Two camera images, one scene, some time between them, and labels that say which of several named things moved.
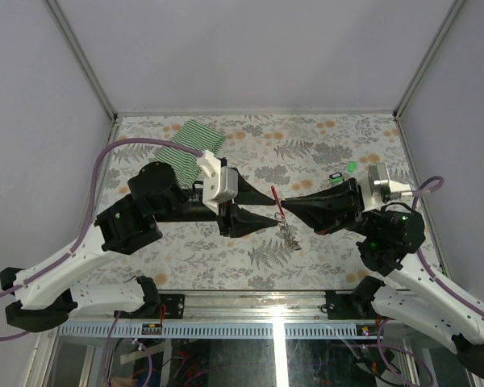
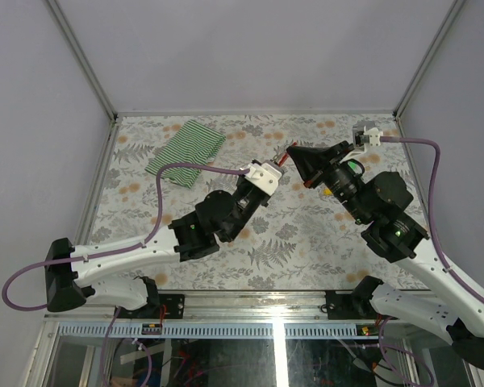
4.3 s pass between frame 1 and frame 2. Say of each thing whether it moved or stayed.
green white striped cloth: stayed
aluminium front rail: stayed
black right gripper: moved
